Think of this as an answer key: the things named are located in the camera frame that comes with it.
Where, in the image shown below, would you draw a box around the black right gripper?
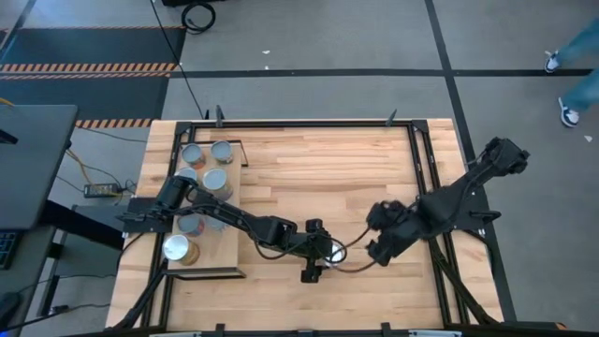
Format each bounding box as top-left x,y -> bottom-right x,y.
367,201 -> 425,268

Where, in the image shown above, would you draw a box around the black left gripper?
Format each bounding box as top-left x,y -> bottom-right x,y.
299,218 -> 348,285

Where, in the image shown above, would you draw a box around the peaches can purple label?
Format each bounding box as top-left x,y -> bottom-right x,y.
202,168 -> 234,201

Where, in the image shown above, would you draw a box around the tin can red label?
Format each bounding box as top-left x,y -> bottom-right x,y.
210,139 -> 235,166

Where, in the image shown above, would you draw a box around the wide can brown label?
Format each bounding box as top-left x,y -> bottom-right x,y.
162,233 -> 201,267

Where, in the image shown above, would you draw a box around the tin can yellowish label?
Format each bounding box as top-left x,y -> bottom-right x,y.
174,166 -> 198,184

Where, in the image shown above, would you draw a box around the tin can grey lid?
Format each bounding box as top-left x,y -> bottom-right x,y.
181,142 -> 207,170

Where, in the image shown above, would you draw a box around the wooden shelf black metal legs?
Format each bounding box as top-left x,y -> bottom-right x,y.
163,139 -> 248,282

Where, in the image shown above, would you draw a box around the black floor tape strip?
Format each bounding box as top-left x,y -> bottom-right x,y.
423,0 -> 519,324
170,68 -> 599,79

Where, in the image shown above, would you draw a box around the black power adapter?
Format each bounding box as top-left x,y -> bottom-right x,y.
82,182 -> 122,198

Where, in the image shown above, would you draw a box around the person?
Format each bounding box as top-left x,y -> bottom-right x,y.
543,18 -> 599,129

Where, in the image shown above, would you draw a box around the orange black hazard tape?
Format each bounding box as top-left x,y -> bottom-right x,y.
74,118 -> 154,129
0,62 -> 182,80

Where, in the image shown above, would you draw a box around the black box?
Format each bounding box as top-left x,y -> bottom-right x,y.
161,0 -> 226,7

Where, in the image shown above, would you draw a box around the dark desk top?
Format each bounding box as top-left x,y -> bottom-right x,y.
0,224 -> 57,337

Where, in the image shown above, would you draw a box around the dark floor mat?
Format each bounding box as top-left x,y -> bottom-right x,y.
0,26 -> 187,124

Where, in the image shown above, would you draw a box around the black keyboard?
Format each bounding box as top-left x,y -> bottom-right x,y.
0,230 -> 19,271

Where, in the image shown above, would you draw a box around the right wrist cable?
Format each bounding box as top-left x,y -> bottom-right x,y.
335,227 -> 378,274

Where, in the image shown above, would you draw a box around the black aluminium table frame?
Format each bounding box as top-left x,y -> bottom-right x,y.
60,119 -> 567,337

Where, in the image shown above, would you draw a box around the long black floor cable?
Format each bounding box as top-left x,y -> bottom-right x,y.
149,0 -> 207,121

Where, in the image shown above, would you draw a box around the black cable with plug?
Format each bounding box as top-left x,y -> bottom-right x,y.
13,273 -> 118,329

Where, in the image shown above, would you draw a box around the black desk leg frame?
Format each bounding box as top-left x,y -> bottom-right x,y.
39,200 -> 126,252

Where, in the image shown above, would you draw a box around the thin black cable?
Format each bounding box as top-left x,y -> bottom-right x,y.
76,125 -> 149,144

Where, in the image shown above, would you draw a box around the yellow cable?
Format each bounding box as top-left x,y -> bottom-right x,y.
64,148 -> 95,186

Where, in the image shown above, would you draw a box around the black coiled cable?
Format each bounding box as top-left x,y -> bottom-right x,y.
180,2 -> 217,36

